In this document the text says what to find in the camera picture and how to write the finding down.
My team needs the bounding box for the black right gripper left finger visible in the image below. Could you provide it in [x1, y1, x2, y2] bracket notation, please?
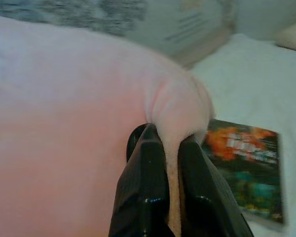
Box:
[108, 122, 170, 237]

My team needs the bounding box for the white sheet mattress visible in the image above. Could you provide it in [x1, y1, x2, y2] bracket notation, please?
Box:
[189, 33, 296, 237]

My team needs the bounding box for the colourful cover paperback book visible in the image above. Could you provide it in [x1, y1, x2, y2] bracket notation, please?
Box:
[201, 118, 287, 225]

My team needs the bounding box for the grey mottled blanket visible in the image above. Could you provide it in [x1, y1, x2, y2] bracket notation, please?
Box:
[0, 0, 148, 35]

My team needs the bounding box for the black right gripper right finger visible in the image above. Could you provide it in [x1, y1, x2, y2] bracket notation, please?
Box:
[178, 136, 253, 237]

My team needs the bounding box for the pink fleece blanket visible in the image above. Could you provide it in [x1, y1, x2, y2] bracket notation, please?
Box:
[0, 13, 217, 237]

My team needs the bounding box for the cream pillow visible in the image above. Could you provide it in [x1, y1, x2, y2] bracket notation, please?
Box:
[275, 21, 296, 52]

